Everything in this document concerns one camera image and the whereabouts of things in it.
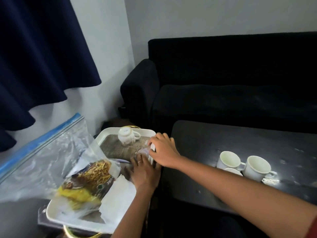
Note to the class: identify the person's left hand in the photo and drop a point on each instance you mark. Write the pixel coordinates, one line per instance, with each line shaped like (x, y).
(144, 175)

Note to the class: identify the person's right hand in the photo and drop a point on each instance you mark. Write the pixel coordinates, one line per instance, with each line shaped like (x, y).
(164, 151)

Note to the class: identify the stack of white napkins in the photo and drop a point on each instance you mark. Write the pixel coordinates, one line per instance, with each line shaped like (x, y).
(119, 198)

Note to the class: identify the plain white cup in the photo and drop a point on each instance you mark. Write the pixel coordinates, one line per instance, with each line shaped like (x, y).
(256, 168)
(229, 159)

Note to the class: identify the person's left forearm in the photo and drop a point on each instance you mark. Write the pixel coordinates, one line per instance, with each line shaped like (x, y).
(131, 215)

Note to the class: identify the person's right forearm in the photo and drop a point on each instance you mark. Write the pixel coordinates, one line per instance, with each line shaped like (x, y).
(235, 185)

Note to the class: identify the person's red sleeve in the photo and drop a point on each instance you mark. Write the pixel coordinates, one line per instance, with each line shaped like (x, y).
(312, 230)

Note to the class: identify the black table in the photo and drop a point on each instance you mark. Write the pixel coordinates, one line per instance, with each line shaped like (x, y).
(198, 141)

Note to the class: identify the white tray with printed base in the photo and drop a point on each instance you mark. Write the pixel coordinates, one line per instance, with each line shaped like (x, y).
(111, 130)

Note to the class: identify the clear zip bag blue seal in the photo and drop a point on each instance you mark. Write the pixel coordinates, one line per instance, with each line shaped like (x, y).
(44, 161)

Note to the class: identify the black fabric sofa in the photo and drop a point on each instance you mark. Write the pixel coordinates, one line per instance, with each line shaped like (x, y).
(223, 66)

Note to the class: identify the navy blue curtain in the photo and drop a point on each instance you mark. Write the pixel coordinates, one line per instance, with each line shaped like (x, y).
(37, 59)

